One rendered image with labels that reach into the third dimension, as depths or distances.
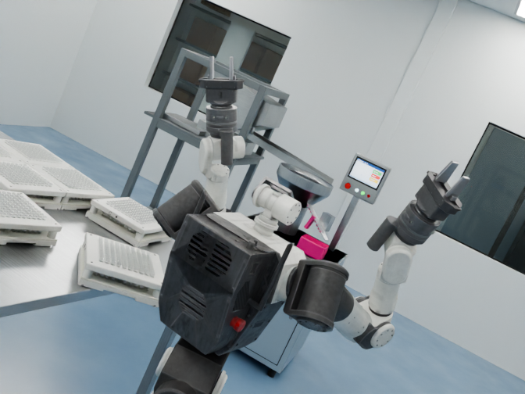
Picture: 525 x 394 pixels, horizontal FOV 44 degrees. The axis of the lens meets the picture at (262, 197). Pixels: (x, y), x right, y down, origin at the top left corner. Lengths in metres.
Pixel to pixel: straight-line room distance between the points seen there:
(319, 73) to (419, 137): 1.15
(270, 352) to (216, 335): 2.37
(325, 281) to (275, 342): 2.37
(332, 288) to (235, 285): 0.23
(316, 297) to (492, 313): 5.03
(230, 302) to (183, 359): 0.23
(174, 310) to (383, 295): 0.53
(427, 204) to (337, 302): 0.31
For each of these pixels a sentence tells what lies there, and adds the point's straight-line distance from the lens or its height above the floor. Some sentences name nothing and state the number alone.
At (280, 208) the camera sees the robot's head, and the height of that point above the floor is 1.35.
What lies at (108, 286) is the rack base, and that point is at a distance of 1.93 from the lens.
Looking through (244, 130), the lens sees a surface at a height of 1.16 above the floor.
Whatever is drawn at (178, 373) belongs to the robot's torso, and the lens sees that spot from 1.63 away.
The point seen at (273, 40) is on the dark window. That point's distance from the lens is 6.76.
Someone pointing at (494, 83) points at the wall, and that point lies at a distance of 6.33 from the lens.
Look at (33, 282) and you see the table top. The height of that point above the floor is 0.88.
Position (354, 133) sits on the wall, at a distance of 6.38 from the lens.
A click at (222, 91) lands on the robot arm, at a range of 1.82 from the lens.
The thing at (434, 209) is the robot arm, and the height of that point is 1.51.
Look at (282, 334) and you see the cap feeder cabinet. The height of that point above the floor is 0.28.
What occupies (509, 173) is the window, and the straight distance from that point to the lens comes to 6.41.
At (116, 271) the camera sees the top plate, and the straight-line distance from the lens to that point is 1.91.
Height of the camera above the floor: 1.66
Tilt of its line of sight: 11 degrees down
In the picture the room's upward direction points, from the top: 25 degrees clockwise
